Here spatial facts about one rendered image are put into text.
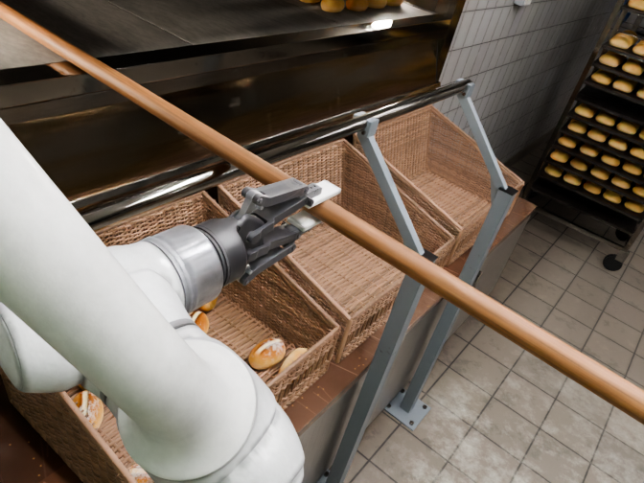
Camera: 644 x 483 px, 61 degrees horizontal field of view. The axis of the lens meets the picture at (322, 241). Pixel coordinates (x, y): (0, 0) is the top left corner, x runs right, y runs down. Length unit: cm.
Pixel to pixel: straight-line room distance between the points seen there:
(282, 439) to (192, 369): 13
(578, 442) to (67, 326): 222
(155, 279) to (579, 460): 201
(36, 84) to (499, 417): 189
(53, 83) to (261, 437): 78
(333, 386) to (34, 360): 93
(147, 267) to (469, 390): 190
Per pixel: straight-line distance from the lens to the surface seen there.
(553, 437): 236
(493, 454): 217
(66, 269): 30
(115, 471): 100
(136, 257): 53
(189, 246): 56
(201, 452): 42
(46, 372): 50
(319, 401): 130
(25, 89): 106
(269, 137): 147
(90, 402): 118
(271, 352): 129
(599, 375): 65
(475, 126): 155
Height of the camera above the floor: 158
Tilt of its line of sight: 35 degrees down
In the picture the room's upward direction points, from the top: 14 degrees clockwise
